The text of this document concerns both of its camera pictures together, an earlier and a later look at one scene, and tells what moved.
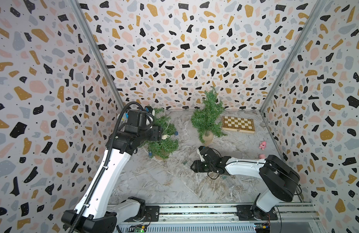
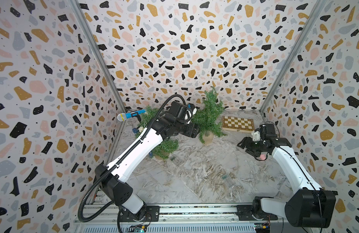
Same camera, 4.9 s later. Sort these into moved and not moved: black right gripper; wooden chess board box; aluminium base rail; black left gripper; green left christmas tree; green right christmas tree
Moved: black left gripper; black right gripper
Not moved: aluminium base rail; wooden chess board box; green left christmas tree; green right christmas tree
